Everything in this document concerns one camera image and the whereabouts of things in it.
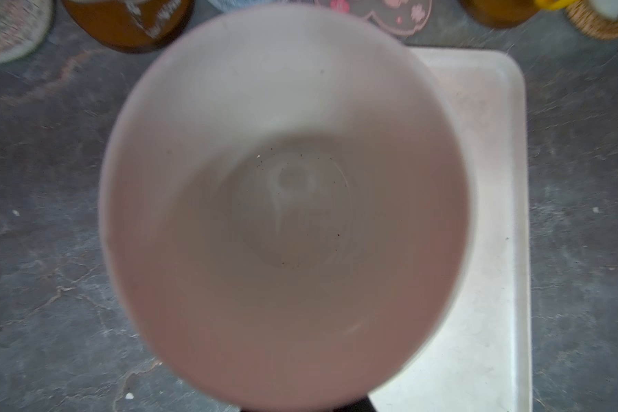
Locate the lavender mug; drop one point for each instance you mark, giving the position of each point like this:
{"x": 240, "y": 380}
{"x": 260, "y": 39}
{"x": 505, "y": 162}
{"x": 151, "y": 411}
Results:
{"x": 287, "y": 207}

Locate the beige serving tray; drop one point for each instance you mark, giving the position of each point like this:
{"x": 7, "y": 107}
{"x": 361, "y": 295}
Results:
{"x": 480, "y": 358}

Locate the dark glossy brown coaster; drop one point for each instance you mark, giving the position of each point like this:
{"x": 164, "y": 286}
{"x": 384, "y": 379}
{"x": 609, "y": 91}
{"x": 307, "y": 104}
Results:
{"x": 132, "y": 26}

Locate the brown wooden coaster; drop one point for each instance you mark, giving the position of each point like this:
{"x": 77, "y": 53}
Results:
{"x": 500, "y": 14}

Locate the yellow mug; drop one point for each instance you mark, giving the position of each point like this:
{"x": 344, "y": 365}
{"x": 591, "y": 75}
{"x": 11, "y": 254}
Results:
{"x": 552, "y": 4}

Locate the white patterned round coaster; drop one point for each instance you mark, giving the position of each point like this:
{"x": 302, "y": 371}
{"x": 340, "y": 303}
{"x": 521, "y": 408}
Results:
{"x": 24, "y": 24}

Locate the grey round coaster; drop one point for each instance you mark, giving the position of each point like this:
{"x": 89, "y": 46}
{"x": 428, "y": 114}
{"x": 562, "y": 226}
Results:
{"x": 227, "y": 6}

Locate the pink flower coaster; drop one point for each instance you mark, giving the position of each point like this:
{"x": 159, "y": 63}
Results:
{"x": 398, "y": 17}

